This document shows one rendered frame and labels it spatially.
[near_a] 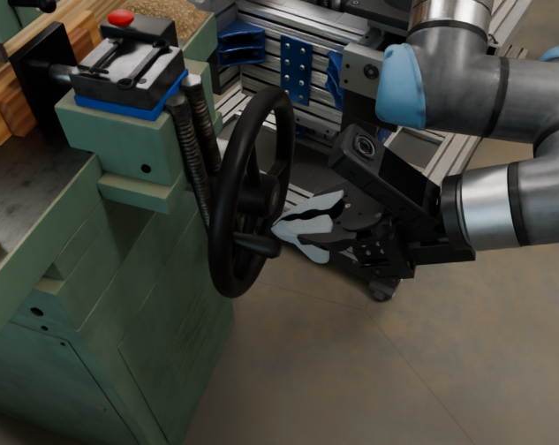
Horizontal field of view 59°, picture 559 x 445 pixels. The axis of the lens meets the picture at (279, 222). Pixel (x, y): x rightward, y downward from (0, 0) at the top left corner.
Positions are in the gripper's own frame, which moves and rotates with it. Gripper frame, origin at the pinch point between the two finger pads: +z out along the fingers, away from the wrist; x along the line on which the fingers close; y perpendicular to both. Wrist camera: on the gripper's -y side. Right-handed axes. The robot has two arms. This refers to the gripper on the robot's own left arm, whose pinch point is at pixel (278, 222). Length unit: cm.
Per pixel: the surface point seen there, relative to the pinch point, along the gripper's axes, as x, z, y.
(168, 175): 1.7, 11.7, -8.6
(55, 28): 11.5, 22.0, -26.7
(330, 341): 33, 40, 78
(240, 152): 3.0, 1.4, -8.3
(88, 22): 21.6, 27.2, -24.1
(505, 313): 58, -1, 102
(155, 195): -0.1, 13.6, -7.4
